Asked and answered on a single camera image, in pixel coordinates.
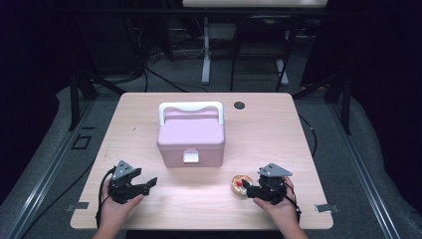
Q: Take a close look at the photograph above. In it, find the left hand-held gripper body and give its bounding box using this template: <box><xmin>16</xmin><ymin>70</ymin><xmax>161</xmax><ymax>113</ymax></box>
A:
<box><xmin>107</xmin><ymin>160</ymin><xmax>137</xmax><ymax>204</ymax></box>

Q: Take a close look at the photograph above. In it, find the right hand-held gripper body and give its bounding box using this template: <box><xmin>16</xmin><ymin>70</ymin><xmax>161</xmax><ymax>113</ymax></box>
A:
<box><xmin>258</xmin><ymin>162</ymin><xmax>293</xmax><ymax>205</ymax></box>

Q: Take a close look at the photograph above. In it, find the small round tin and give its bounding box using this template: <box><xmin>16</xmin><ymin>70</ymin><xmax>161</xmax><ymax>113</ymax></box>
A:
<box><xmin>231</xmin><ymin>174</ymin><xmax>254</xmax><ymax>197</ymax></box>

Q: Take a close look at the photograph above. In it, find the pink storage box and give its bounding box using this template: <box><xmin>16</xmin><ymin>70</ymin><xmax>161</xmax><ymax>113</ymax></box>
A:
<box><xmin>156</xmin><ymin>101</ymin><xmax>227</xmax><ymax>168</ymax></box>

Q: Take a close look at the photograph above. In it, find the person's left hand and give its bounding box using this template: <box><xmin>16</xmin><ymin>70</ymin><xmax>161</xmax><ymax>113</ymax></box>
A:
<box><xmin>99</xmin><ymin>185</ymin><xmax>145</xmax><ymax>230</ymax></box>

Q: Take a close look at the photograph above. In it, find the person's right hand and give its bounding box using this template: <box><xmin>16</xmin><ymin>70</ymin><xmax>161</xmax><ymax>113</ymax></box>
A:
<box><xmin>253</xmin><ymin>176</ymin><xmax>302</xmax><ymax>230</ymax></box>

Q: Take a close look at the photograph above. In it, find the black metal stand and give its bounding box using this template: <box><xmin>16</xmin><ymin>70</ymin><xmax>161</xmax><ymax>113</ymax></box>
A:
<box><xmin>292</xmin><ymin>71</ymin><xmax>353</xmax><ymax>135</ymax></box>
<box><xmin>68</xmin><ymin>71</ymin><xmax>127</xmax><ymax>132</ymax></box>

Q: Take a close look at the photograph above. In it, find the white desk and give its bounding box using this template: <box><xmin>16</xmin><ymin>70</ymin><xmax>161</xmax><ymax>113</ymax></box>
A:
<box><xmin>182</xmin><ymin>0</ymin><xmax>328</xmax><ymax>87</ymax></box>

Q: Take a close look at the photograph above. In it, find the black chair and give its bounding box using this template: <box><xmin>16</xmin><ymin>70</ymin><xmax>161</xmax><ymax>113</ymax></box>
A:
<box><xmin>229</xmin><ymin>14</ymin><xmax>305</xmax><ymax>93</ymax></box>

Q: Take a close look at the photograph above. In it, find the left hand-held gripper black cable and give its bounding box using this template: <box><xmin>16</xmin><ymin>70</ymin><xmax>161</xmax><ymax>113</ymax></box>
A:
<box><xmin>95</xmin><ymin>167</ymin><xmax>116</xmax><ymax>229</ymax></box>

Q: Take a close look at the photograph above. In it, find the hand-held gripper black cable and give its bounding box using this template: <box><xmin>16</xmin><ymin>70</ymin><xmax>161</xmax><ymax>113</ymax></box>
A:
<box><xmin>283</xmin><ymin>182</ymin><xmax>303</xmax><ymax>224</ymax></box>
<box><xmin>95</xmin><ymin>167</ymin><xmax>116</xmax><ymax>229</ymax></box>

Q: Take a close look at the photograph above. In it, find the right hand-held gripper black cable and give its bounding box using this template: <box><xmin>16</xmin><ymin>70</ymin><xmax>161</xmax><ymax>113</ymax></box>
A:
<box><xmin>283</xmin><ymin>182</ymin><xmax>303</xmax><ymax>224</ymax></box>

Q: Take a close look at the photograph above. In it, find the black floor cable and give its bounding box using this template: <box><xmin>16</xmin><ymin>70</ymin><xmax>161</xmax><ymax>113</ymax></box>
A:
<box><xmin>19</xmin><ymin>159</ymin><xmax>98</xmax><ymax>239</ymax></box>
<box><xmin>298</xmin><ymin>114</ymin><xmax>318</xmax><ymax>159</ymax></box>
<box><xmin>142</xmin><ymin>66</ymin><xmax>209</xmax><ymax>94</ymax></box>

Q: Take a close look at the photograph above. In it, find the metal floor rail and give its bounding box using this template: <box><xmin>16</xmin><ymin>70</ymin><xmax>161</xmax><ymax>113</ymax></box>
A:
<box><xmin>327</xmin><ymin>102</ymin><xmax>403</xmax><ymax>239</ymax></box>
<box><xmin>6</xmin><ymin>99</ymin><xmax>98</xmax><ymax>239</ymax></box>

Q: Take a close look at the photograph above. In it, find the white floor cable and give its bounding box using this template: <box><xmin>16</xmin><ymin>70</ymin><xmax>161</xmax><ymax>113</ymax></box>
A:
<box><xmin>172</xmin><ymin>42</ymin><xmax>205</xmax><ymax>61</ymax></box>

